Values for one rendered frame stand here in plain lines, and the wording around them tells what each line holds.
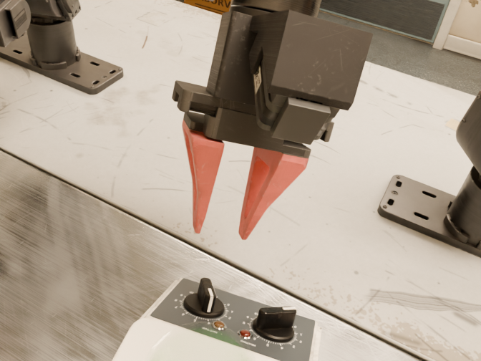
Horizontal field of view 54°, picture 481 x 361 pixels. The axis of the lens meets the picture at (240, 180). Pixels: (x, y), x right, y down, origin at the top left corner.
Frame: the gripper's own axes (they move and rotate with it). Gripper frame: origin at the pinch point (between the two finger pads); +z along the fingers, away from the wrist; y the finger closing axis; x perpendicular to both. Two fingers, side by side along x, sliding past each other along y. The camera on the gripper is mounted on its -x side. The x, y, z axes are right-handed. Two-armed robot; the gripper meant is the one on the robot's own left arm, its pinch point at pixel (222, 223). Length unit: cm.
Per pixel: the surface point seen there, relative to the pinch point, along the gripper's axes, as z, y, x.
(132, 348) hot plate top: 7.1, -5.2, -5.6
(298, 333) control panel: 7.1, 7.3, -2.2
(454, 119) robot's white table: -10.6, 37.3, 27.6
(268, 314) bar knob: 5.4, 4.3, -2.7
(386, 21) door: -55, 140, 253
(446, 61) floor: -38, 168, 220
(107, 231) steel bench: 7.8, -7.6, 14.1
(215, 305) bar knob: 6.8, 1.1, 0.1
